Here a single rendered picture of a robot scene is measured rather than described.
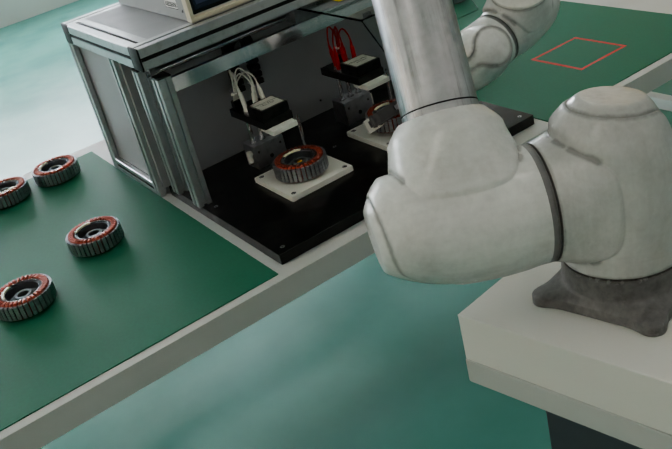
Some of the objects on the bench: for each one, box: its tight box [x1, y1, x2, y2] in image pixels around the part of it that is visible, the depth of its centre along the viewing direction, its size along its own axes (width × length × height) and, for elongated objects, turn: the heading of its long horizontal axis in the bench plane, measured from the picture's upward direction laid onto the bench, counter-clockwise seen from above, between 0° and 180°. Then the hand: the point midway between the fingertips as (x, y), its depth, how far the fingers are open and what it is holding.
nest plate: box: [347, 124, 394, 151], centre depth 191 cm, size 15×15×1 cm
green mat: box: [0, 151, 278, 431], centre depth 177 cm, size 94×61×1 cm, turn 58°
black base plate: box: [169, 80, 534, 265], centre depth 188 cm, size 47×64×2 cm
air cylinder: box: [242, 132, 286, 170], centre depth 191 cm, size 5×8×6 cm
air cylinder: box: [332, 89, 373, 125], centre depth 201 cm, size 5×8×6 cm
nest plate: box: [254, 155, 353, 202], centre depth 181 cm, size 15×15×1 cm
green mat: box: [457, 0, 672, 122], centre depth 233 cm, size 94×61×1 cm, turn 58°
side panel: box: [68, 43, 171, 197], centre depth 197 cm, size 28×3×32 cm, turn 58°
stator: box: [365, 99, 402, 133], centre depth 190 cm, size 11×11×4 cm
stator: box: [65, 216, 124, 257], centre depth 179 cm, size 11×11×4 cm
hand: (392, 114), depth 189 cm, fingers closed on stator, 11 cm apart
